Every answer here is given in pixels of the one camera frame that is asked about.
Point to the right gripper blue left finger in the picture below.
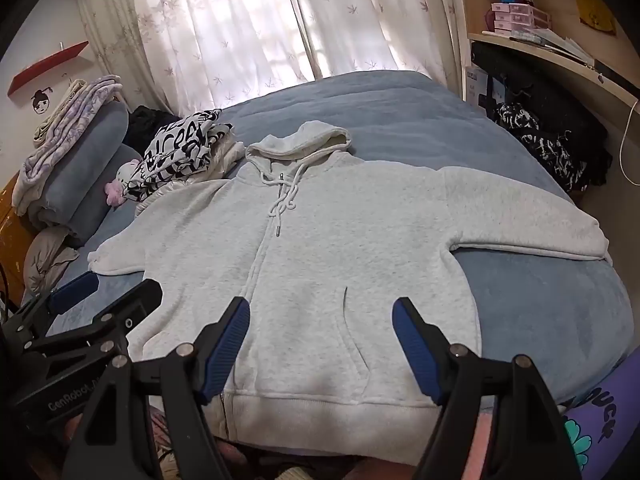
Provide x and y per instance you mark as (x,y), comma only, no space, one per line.
(217,347)

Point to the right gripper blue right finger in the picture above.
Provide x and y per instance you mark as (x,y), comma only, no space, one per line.
(426,349)

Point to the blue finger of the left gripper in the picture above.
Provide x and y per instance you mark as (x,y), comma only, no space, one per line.
(130,309)
(72,293)

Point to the light grey zip hoodie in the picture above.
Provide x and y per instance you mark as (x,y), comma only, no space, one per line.
(321,243)

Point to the black white clothes pile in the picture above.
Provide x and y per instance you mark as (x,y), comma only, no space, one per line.
(552,125)

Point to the beige crumpled cloth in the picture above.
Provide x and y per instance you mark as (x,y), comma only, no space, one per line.
(47,259)

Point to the blue pillow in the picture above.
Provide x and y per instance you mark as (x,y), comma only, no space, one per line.
(74,194)

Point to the pink white plush toy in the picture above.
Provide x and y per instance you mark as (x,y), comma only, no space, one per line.
(116,189)

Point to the black white graffiti garment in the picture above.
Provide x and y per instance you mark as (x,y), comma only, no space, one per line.
(177,151)

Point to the cream satin folded garment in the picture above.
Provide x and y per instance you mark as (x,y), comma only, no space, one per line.
(227,152)

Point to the black garment near headboard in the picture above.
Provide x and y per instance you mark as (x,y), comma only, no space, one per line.
(143,124)

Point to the purple printed cloth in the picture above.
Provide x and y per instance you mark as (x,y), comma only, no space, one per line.
(602,423)

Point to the purple white folded blanket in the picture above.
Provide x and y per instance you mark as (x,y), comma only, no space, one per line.
(58,134)

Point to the white floral curtain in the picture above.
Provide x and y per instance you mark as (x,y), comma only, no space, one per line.
(189,55)

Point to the white cardboard box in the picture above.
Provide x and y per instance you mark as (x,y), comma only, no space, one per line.
(475,85)

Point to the pink drawer organizer box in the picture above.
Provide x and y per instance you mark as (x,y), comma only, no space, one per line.
(517,16)

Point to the yellow sticky paper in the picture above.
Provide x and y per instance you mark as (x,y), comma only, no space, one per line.
(596,15)

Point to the wooden desk shelf unit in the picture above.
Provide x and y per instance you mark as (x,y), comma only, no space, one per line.
(601,70)

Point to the red wall shelf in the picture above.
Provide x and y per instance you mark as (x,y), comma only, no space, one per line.
(42,66)

